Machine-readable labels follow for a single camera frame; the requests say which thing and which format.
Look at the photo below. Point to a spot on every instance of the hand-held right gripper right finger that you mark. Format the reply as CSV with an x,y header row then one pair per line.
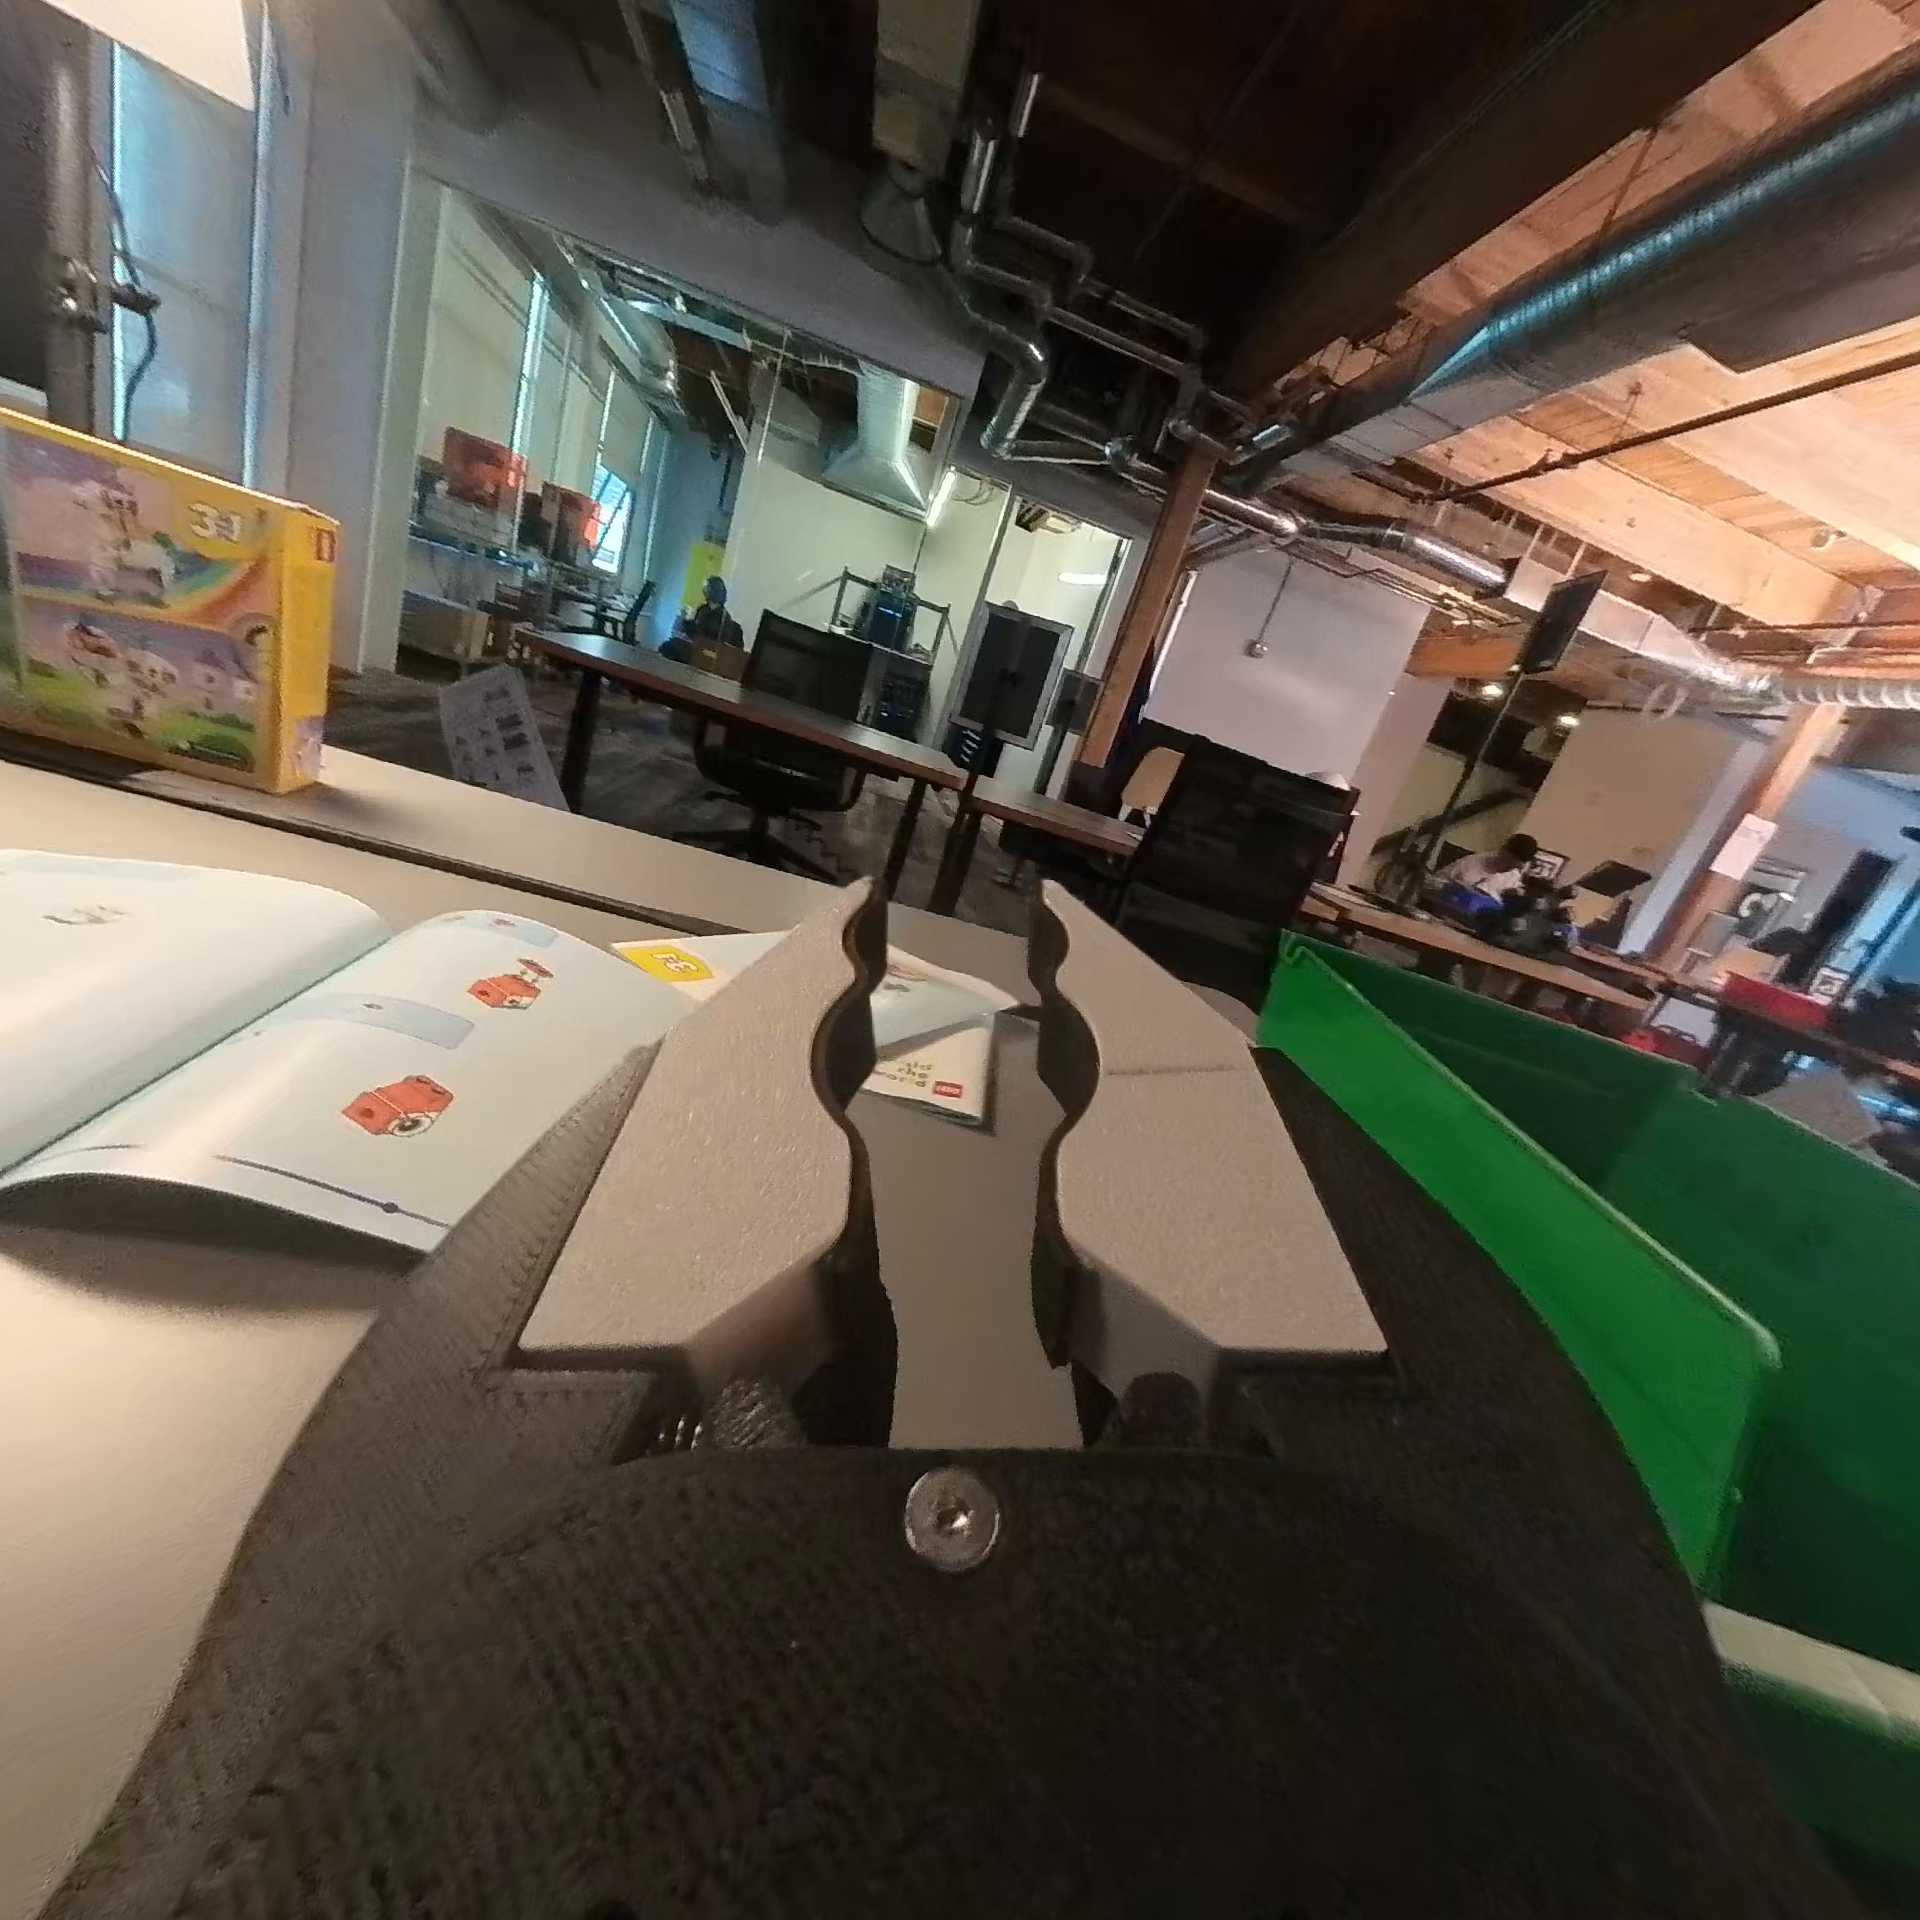
x,y
1202,1201

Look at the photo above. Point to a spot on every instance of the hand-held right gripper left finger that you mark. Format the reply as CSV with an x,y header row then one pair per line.
x,y
705,1170

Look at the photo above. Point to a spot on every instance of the yellow lego box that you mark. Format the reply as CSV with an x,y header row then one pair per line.
x,y
150,600

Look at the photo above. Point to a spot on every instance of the small instruction booklet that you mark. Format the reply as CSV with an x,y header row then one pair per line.
x,y
939,1072
705,973

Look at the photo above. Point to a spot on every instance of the green plastic bin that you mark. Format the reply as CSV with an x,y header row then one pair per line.
x,y
1501,1170

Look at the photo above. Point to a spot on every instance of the black mesh chair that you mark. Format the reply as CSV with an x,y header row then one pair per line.
x,y
1245,855

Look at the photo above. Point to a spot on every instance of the row of cluttered desks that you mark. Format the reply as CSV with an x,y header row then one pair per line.
x,y
1441,938

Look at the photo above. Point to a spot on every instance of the dark wooden table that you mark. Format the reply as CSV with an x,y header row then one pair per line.
x,y
1050,819

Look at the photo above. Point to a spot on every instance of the white printed paper sheet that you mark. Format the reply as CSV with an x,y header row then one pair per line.
x,y
505,744

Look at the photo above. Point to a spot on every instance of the open pale blue instruction booklet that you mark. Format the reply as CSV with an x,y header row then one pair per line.
x,y
226,1020

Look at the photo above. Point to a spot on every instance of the dark long table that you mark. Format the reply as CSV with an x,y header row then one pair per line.
x,y
629,661

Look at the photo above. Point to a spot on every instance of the black office chair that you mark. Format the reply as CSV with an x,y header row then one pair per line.
x,y
797,661

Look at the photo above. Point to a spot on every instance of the black monitor on stand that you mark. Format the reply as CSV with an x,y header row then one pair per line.
x,y
1023,675

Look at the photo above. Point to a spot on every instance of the orange equipment box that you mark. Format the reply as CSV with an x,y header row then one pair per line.
x,y
571,523
482,465

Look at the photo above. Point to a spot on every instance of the black monitor on pole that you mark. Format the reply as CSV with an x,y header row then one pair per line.
x,y
1561,616

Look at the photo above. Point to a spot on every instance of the metal exhaust hood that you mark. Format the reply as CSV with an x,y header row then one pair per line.
x,y
886,451

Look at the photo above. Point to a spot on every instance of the silver ceiling pipes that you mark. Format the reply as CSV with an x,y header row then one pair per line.
x,y
1020,375

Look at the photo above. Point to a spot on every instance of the grey vertical pipe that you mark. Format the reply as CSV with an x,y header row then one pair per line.
x,y
76,224

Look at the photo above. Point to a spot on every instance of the wooden post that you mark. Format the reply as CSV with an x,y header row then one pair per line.
x,y
1148,600

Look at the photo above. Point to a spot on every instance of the spiral metal duct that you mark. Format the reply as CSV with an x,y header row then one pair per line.
x,y
1682,224

